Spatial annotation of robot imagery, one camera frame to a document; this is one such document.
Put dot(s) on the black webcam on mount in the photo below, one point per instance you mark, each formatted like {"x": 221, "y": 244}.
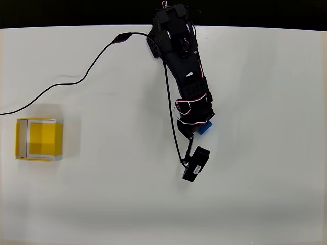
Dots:
{"x": 197, "y": 163}

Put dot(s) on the blue cube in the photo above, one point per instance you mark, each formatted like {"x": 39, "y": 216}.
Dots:
{"x": 205, "y": 128}

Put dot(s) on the yellow open box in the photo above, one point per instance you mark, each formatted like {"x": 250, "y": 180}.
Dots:
{"x": 42, "y": 139}

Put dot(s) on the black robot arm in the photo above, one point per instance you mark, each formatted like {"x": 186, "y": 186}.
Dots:
{"x": 182, "y": 58}

